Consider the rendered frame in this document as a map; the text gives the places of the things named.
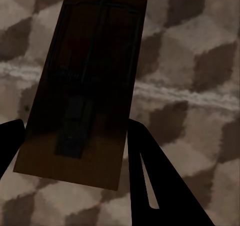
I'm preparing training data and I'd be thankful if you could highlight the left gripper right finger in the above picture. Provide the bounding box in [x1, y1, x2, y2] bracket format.
[127, 119, 215, 226]

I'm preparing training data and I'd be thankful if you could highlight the mousetrap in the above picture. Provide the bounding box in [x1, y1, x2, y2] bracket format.
[13, 0, 148, 191]

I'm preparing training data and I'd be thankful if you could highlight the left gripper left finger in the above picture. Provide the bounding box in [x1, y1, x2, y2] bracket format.
[0, 119, 26, 179]

